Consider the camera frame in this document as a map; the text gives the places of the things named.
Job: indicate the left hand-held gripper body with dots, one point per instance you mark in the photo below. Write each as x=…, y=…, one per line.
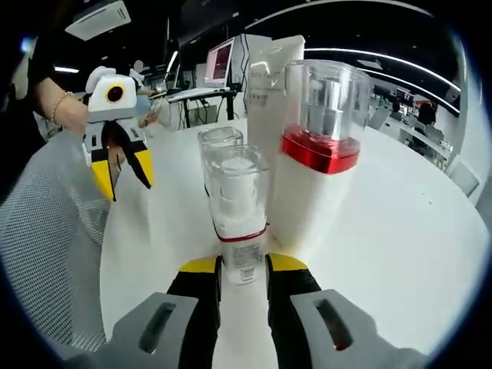
x=100, y=109

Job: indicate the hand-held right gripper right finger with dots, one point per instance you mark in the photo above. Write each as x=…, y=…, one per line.
x=292, y=307

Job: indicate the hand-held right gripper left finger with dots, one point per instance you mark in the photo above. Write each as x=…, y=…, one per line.
x=192, y=307

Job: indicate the small white skincare bottle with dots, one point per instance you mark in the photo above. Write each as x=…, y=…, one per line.
x=217, y=138
x=240, y=215

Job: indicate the large red-collared skincare bottle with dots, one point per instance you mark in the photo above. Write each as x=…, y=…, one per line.
x=307, y=200

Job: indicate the white skincare tube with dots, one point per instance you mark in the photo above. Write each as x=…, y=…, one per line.
x=269, y=96

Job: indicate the person's left hand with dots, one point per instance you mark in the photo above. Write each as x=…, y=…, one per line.
x=73, y=117

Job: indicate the person in black shirt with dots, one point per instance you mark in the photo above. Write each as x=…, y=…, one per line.
x=19, y=115

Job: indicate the white mesh office chair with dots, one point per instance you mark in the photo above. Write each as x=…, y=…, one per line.
x=42, y=230

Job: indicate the silver laptop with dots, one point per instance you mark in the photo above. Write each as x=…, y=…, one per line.
x=200, y=93

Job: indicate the ceiling air conditioner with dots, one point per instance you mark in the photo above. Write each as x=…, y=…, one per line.
x=100, y=17

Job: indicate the computer monitor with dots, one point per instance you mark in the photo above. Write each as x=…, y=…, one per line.
x=219, y=63

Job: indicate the white framed chair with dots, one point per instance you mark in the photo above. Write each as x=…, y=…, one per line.
x=463, y=177

